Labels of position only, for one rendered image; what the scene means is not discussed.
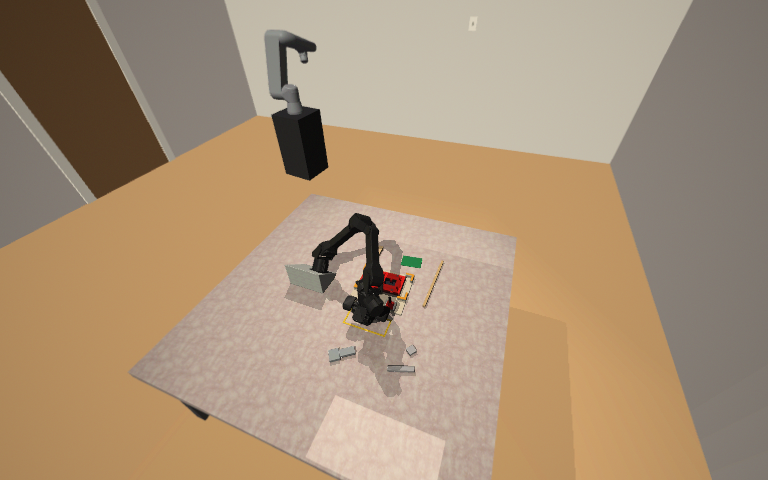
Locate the green flat rectangle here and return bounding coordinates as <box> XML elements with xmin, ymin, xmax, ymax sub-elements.
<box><xmin>401</xmin><ymin>256</ymin><xmax>423</xmax><ymax>268</ymax></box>

